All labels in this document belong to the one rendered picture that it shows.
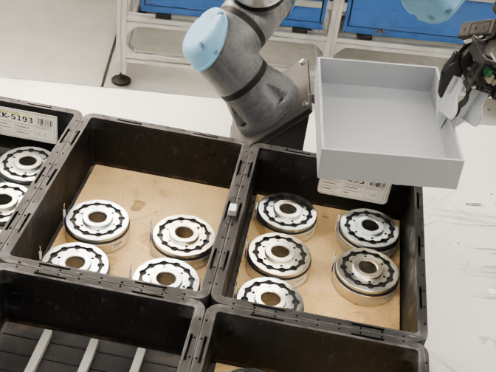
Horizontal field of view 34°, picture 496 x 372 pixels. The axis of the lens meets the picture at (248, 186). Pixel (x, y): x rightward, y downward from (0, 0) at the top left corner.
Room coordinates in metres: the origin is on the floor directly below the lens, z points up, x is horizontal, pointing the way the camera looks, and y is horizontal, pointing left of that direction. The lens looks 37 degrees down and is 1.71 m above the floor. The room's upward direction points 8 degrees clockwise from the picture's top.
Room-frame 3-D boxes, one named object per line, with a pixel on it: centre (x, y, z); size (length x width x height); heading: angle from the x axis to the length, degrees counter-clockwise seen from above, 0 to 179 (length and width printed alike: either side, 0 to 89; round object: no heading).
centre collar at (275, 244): (0.96, -0.07, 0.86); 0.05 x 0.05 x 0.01
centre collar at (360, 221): (1.06, -0.21, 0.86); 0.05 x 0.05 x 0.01
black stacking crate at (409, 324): (0.96, -0.13, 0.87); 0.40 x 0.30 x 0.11; 176
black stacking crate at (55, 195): (0.98, 0.17, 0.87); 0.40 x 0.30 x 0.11; 176
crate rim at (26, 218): (0.98, 0.17, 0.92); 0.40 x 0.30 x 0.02; 176
